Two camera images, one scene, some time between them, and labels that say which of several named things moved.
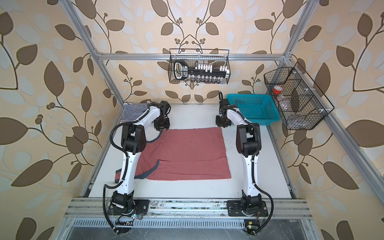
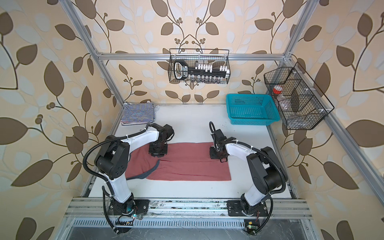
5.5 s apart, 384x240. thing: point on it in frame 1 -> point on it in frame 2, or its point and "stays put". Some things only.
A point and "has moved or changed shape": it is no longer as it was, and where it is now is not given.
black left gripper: x=160 y=127 -> x=155 y=153
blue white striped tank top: x=132 y=112 stays put
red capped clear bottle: x=283 y=103 stays put
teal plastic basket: x=256 y=108 stays put
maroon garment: x=184 y=154 has moved or changed shape
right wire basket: x=300 y=105 stays put
